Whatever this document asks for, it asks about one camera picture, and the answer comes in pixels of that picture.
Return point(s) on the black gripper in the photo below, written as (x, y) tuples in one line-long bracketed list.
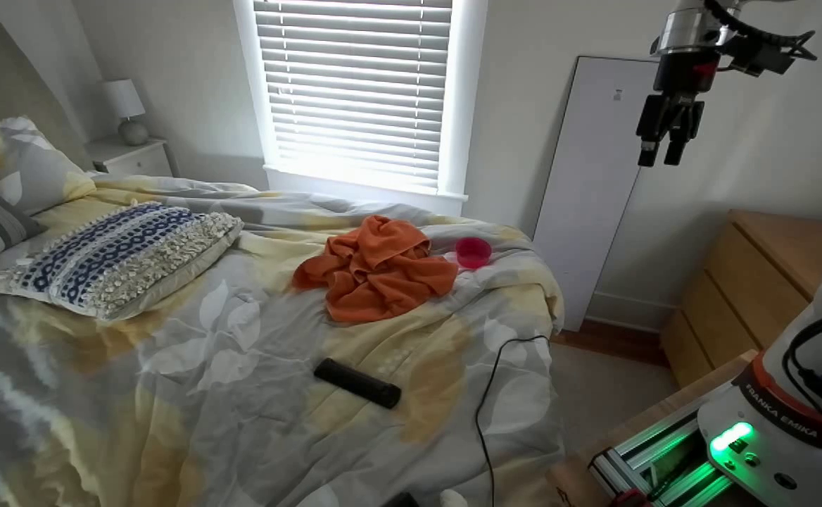
[(675, 107)]

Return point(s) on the orange towel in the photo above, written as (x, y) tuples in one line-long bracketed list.
[(375, 270)]

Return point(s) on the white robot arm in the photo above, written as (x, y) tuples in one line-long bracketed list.
[(763, 432)]

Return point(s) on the white leaning board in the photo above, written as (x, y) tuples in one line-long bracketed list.
[(592, 176)]

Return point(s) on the wooden dresser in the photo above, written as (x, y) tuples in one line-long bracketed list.
[(758, 273)]

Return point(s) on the pink bowl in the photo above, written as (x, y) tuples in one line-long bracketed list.
[(475, 252)]

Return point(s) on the white window blinds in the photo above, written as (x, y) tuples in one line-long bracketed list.
[(355, 87)]

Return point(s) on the black remote control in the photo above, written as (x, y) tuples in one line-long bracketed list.
[(388, 394)]

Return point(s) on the floral yellow grey bedspread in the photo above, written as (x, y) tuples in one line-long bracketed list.
[(206, 398)]

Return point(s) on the white nightstand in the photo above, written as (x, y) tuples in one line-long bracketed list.
[(123, 158)]

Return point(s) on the white table lamp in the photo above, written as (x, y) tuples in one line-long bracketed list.
[(129, 107)]

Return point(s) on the blue patterned white pillow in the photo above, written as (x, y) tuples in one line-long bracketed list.
[(123, 263)]

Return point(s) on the yellow grey floral pillow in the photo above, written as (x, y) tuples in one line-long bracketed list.
[(36, 176)]

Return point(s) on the grey upholstered headboard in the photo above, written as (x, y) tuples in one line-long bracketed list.
[(27, 94)]

